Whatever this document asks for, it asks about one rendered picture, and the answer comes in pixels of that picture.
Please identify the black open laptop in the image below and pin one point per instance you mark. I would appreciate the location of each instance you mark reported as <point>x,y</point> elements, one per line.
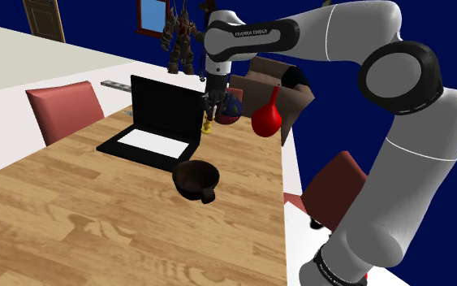
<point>161,115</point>

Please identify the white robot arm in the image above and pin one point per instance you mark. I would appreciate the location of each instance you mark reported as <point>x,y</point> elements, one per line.
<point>410,186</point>

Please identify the small yellow figure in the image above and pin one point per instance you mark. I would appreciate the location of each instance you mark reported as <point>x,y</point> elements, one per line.
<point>206,127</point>

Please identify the pink chair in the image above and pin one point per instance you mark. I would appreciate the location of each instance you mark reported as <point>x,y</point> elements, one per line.
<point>64,111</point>

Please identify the dark brown monster figure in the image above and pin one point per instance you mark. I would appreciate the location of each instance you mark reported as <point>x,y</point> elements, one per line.
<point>181,35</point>

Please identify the red round vase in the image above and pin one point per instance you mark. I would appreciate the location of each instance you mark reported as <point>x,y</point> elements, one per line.
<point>266,122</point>

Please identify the dark brown cup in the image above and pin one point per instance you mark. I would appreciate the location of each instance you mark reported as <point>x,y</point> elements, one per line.
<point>195,179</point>

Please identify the wooden table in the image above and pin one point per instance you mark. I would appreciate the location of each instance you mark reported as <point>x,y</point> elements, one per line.
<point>105,221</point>

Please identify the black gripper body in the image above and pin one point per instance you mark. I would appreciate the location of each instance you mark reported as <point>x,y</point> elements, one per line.
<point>217,88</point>

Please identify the red framed window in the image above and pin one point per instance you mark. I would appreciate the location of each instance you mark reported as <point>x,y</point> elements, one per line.
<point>152,14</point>

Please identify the grey flat bar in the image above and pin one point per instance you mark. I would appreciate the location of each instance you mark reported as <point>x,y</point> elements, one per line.
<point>115,85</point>

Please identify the dark red chair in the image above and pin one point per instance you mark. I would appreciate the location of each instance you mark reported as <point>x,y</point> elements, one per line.
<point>333,190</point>

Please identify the brown wooden door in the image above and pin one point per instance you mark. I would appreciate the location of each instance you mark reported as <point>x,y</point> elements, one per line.
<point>44,18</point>

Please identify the brown cardboard box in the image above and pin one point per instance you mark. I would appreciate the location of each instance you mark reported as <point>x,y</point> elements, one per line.
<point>259,85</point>

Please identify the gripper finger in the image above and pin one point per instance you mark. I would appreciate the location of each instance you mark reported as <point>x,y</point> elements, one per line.
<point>220,107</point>
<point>210,111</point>

